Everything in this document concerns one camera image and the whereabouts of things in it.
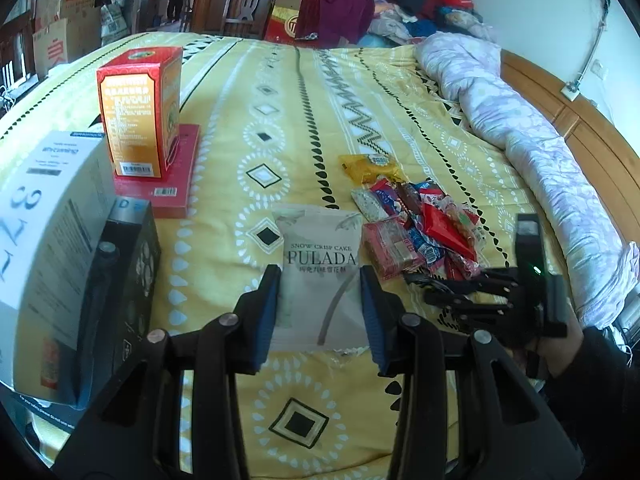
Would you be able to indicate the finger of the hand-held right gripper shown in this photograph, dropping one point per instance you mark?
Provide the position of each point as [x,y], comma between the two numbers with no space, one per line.
[495,280]
[470,305]

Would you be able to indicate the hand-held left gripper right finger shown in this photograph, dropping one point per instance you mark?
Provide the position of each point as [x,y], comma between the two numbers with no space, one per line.
[375,320]

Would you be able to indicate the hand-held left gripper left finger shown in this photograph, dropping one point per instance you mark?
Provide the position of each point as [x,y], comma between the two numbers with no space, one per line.
[265,320]

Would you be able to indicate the white snack bag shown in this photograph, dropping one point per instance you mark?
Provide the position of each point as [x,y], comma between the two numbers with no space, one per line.
[320,280]

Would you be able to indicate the pile of snack packets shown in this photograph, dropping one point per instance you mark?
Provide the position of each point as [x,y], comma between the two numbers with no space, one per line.
[430,230]

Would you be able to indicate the person's right hand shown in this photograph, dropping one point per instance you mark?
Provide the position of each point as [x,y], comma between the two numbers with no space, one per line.
[565,355]

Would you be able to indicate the pale floral quilt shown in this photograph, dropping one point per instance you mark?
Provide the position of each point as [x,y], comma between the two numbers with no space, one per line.
[525,125]

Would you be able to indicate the wooden headboard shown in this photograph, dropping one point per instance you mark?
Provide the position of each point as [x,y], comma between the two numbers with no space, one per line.
[590,135]

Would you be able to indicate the black patterned box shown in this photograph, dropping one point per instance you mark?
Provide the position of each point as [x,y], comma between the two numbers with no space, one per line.
[145,260]

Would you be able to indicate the yellow snack packet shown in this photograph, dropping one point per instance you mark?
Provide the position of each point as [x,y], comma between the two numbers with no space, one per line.
[370,167]

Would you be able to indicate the red flat box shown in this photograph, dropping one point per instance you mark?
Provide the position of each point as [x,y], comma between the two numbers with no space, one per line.
[170,195]

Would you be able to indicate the white carton box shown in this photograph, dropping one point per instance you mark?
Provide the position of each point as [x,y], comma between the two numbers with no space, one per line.
[45,240]

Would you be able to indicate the orange-red carton box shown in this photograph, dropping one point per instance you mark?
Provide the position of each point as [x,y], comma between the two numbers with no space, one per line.
[132,110]

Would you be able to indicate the pile of colourful clothes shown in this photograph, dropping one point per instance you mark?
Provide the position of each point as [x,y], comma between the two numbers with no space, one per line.
[425,22]

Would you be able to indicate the red gift bag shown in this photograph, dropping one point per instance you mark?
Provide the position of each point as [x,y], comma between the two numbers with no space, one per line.
[290,22]

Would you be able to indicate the wooden chair carved back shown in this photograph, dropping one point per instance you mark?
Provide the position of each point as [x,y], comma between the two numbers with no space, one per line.
[247,5]

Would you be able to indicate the white printed plastic bag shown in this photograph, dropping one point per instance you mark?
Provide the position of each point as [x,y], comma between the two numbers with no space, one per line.
[115,22]

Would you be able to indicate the large cardboard box red print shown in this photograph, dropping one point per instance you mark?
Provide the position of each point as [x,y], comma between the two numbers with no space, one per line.
[65,42]

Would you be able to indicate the dark wooden chair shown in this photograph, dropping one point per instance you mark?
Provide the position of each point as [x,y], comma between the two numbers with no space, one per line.
[15,50]

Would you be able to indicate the white wall socket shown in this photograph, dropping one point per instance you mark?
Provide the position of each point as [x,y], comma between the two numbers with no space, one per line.
[570,92]

